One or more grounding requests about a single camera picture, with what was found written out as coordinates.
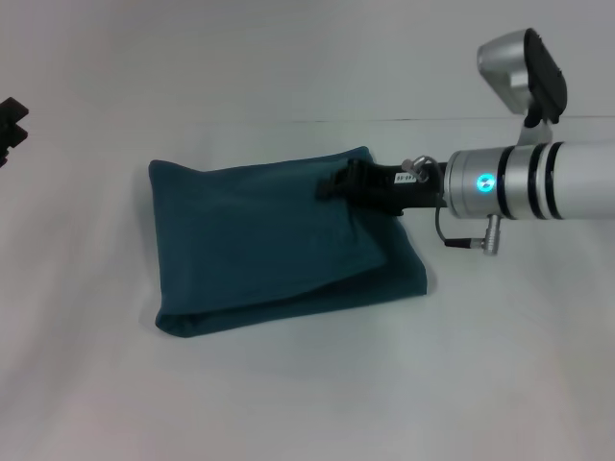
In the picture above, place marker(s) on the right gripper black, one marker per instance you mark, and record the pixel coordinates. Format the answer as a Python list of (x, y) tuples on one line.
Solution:
[(399, 187)]

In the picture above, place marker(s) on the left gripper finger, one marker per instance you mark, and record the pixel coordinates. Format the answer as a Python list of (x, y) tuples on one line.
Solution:
[(6, 153), (12, 111)]

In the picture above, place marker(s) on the blue t-shirt with white print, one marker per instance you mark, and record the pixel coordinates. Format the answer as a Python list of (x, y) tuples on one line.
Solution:
[(269, 240)]

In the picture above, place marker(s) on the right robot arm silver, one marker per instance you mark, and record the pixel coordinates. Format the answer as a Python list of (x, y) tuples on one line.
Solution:
[(528, 182)]

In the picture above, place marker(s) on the right gripper silver knob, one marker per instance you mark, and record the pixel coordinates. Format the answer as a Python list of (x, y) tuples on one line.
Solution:
[(417, 168)]

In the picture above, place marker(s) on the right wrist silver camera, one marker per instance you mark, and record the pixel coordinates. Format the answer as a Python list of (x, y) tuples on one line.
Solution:
[(528, 77)]

